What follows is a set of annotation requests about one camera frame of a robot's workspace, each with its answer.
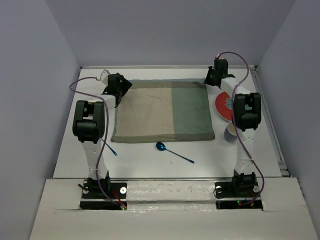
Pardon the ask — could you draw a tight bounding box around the red and teal plate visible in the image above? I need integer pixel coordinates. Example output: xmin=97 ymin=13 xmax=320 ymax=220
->
xmin=214 ymin=92 xmax=232 ymax=122

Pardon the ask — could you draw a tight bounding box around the patchwork cloth placemat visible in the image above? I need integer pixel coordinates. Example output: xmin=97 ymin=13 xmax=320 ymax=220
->
xmin=110 ymin=78 xmax=215 ymax=144

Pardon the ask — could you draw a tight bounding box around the lavender cup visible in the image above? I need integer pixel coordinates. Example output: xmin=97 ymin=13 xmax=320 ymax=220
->
xmin=223 ymin=121 xmax=238 ymax=143

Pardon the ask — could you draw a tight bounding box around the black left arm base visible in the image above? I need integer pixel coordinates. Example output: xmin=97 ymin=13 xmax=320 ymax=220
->
xmin=78 ymin=180 xmax=128 ymax=211

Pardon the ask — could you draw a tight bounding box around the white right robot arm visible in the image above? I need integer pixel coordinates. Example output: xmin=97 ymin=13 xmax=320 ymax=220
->
xmin=204 ymin=56 xmax=262 ymax=198

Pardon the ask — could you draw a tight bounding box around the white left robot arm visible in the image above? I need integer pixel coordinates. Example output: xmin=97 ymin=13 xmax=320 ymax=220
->
xmin=69 ymin=69 xmax=132 ymax=198

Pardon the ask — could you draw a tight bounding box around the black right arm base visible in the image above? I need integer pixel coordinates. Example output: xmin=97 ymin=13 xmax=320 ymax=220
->
xmin=213 ymin=172 xmax=263 ymax=210

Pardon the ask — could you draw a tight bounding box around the blue metal fork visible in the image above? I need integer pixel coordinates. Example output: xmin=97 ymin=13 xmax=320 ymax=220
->
xmin=101 ymin=139 xmax=118 ymax=156

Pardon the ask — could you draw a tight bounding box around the blue metal spoon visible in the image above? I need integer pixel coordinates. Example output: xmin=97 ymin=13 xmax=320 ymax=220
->
xmin=155 ymin=142 xmax=195 ymax=164

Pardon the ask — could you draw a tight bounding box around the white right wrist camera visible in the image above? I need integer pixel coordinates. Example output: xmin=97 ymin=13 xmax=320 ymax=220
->
xmin=215 ymin=54 xmax=223 ymax=60

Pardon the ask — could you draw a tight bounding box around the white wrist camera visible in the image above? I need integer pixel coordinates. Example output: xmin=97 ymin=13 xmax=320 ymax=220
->
xmin=96 ymin=69 xmax=110 ymax=86
xmin=215 ymin=54 xmax=223 ymax=60

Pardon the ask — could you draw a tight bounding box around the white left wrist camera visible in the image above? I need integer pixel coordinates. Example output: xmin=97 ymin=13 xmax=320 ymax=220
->
xmin=96 ymin=69 xmax=110 ymax=86

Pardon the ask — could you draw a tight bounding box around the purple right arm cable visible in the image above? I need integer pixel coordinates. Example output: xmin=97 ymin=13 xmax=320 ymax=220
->
xmin=219 ymin=51 xmax=266 ymax=207

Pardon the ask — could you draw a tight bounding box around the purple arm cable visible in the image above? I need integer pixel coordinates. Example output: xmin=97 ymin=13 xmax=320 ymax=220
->
xmin=68 ymin=76 xmax=126 ymax=210
xmin=219 ymin=51 xmax=266 ymax=207

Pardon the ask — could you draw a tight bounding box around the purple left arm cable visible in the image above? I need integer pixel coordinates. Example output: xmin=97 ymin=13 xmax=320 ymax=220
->
xmin=68 ymin=76 xmax=126 ymax=210

